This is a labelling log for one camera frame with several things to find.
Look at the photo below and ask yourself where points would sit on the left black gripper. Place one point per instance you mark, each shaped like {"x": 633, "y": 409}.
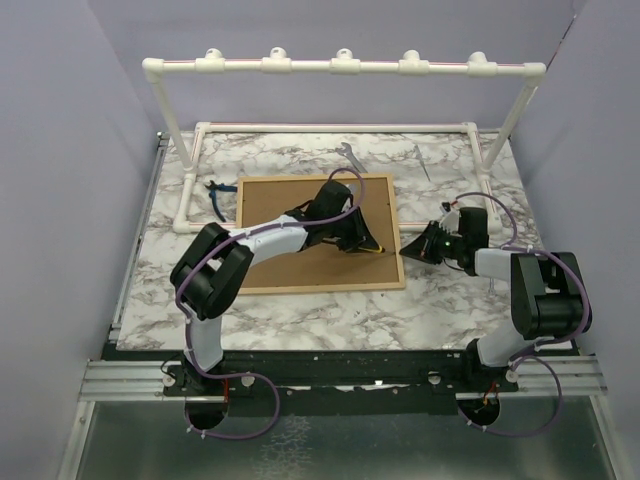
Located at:
{"x": 361, "y": 238}

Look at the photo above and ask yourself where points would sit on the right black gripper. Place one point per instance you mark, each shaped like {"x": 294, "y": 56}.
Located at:
{"x": 422, "y": 247}

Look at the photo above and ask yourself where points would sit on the wooden picture frame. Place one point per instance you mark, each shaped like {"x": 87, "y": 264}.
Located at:
{"x": 322, "y": 268}

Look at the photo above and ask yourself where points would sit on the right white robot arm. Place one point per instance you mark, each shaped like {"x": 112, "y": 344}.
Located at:
{"x": 548, "y": 300}

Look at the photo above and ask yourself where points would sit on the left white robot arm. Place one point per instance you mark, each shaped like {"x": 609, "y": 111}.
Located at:
{"x": 210, "y": 273}

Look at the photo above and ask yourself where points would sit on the large grey wrench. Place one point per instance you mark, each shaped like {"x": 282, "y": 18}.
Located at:
{"x": 346, "y": 151}

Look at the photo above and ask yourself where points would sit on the white PVC pipe rack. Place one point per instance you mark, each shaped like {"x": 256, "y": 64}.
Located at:
{"x": 343, "y": 63}

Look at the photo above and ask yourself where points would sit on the blue handled pliers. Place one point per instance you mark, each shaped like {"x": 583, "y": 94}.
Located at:
{"x": 213, "y": 190}

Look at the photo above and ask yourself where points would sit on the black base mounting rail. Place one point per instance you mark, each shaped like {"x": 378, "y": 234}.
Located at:
{"x": 336, "y": 383}

